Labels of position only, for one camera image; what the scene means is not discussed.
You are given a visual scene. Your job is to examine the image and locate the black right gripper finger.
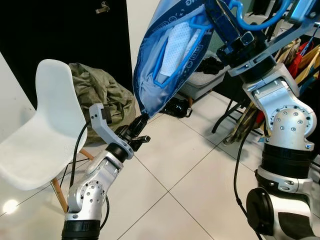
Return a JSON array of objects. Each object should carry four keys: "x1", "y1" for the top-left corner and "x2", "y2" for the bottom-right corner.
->
[{"x1": 205, "y1": 0, "x2": 253, "y2": 46}]

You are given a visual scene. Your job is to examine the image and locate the blue plastic hanger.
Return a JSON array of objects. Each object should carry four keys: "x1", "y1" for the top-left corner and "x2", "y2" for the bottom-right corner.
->
[{"x1": 151, "y1": 0, "x2": 292, "y2": 87}]

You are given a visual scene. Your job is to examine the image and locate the white hello print garment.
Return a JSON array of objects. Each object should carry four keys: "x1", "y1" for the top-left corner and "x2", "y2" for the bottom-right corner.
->
[{"x1": 132, "y1": 0, "x2": 223, "y2": 119}]

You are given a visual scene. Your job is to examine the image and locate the black crumpled garment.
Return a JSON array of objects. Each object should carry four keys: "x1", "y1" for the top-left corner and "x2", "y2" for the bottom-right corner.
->
[{"x1": 199, "y1": 56, "x2": 227, "y2": 77}]

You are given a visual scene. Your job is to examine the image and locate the olive bean bag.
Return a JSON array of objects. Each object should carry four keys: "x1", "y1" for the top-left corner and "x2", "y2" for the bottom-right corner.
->
[{"x1": 67, "y1": 62, "x2": 138, "y2": 147}]

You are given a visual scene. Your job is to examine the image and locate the red hanging garment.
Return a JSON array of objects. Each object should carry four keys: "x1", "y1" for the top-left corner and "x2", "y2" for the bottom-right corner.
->
[{"x1": 287, "y1": 42, "x2": 308, "y2": 78}]

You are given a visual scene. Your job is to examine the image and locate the grey ottoman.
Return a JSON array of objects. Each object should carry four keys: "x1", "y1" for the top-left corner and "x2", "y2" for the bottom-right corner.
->
[{"x1": 176, "y1": 54, "x2": 232, "y2": 102}]

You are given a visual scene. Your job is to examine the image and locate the black metal clothes rack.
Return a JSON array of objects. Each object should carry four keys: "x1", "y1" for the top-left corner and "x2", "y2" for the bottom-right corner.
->
[{"x1": 211, "y1": 20, "x2": 320, "y2": 135}]

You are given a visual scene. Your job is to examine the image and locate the yellow blue shirt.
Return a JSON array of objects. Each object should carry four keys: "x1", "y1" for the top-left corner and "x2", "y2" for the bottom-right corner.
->
[{"x1": 295, "y1": 44, "x2": 320, "y2": 86}]

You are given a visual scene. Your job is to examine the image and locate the plaid hanging garment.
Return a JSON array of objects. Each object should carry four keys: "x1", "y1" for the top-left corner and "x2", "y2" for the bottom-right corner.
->
[{"x1": 224, "y1": 38, "x2": 302, "y2": 147}]

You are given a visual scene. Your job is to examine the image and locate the white plastic chair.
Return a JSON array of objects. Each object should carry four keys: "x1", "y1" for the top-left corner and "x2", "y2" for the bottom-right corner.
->
[{"x1": 0, "y1": 58, "x2": 96, "y2": 215}]

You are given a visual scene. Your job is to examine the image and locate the black door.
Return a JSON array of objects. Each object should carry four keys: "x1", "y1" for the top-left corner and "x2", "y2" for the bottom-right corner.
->
[{"x1": 0, "y1": 0, "x2": 135, "y2": 110}]

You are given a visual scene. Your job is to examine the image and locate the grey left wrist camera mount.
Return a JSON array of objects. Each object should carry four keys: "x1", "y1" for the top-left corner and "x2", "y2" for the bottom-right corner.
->
[{"x1": 89, "y1": 102, "x2": 136, "y2": 161}]

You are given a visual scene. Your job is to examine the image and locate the silver door handle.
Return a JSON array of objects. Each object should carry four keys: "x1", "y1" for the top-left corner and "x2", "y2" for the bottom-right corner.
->
[{"x1": 95, "y1": 1, "x2": 111, "y2": 15}]

